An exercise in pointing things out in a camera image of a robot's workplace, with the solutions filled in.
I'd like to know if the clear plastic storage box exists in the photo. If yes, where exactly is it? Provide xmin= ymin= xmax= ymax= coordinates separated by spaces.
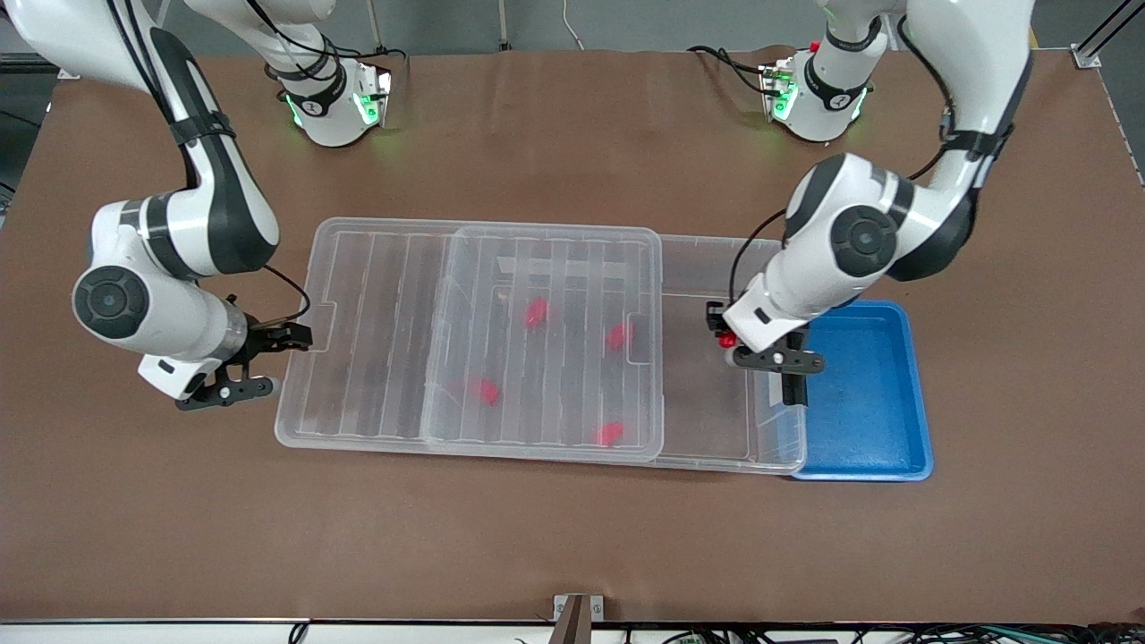
xmin=420 ymin=225 xmax=809 ymax=475

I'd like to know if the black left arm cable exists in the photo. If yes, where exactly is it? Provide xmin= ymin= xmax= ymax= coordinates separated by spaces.
xmin=728 ymin=209 xmax=790 ymax=305

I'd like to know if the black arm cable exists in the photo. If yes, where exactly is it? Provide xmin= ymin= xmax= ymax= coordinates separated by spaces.
xmin=728 ymin=209 xmax=790 ymax=305
xmin=262 ymin=263 xmax=312 ymax=323

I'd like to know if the clear plastic box lid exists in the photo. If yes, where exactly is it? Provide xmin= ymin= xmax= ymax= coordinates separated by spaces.
xmin=275 ymin=216 xmax=666 ymax=464

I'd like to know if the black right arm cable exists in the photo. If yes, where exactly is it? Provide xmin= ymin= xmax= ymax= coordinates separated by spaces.
xmin=262 ymin=263 xmax=312 ymax=323

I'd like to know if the blue plastic tray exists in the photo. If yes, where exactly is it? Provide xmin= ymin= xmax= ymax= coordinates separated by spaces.
xmin=768 ymin=300 xmax=934 ymax=482

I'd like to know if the black box latch handle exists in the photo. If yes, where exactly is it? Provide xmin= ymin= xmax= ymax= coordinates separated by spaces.
xmin=778 ymin=333 xmax=810 ymax=409

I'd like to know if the black base cable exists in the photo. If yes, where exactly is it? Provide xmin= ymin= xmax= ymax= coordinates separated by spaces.
xmin=335 ymin=43 xmax=409 ymax=69
xmin=687 ymin=43 xmax=776 ymax=96

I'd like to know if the brown paper table cover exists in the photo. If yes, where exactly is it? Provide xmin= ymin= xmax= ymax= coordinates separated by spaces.
xmin=0 ymin=49 xmax=1145 ymax=624

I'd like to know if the metal table edge bracket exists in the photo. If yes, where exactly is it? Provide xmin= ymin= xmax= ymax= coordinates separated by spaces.
xmin=553 ymin=594 xmax=606 ymax=644

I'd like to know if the aluminium frame rail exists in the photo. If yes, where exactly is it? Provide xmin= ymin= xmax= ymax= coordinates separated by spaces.
xmin=1072 ymin=0 xmax=1145 ymax=69

